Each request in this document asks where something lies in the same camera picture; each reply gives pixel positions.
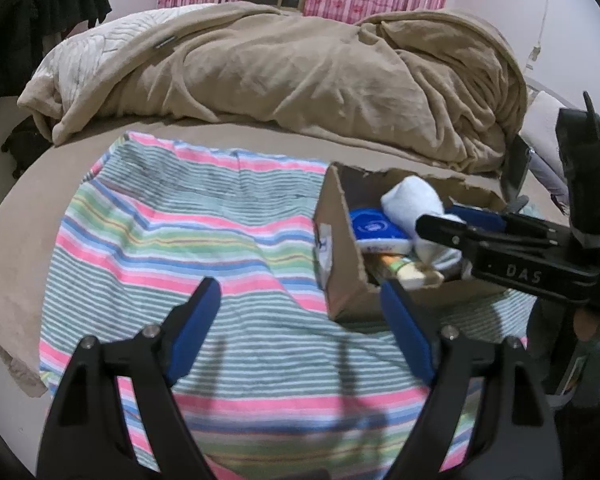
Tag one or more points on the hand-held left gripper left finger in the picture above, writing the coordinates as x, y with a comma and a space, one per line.
195, 330

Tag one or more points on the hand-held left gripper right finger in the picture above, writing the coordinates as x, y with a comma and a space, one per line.
410, 335

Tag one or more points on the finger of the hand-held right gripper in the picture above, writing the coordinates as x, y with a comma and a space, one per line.
475, 215
440, 230

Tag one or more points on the white sock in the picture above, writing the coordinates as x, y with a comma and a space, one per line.
412, 200

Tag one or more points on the blue tissue pack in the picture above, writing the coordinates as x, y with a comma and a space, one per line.
375, 227

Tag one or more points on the brown cardboard box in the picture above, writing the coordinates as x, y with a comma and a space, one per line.
350, 305

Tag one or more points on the person's right hand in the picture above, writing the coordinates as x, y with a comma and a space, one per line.
587, 324

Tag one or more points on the striped pastel towel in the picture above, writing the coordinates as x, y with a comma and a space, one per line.
180, 240

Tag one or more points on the beige fleece blanket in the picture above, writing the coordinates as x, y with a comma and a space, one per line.
280, 70

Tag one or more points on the dark cloth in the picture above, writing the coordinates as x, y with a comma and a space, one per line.
27, 147

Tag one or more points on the white quilted duvet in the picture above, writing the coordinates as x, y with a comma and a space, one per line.
95, 50

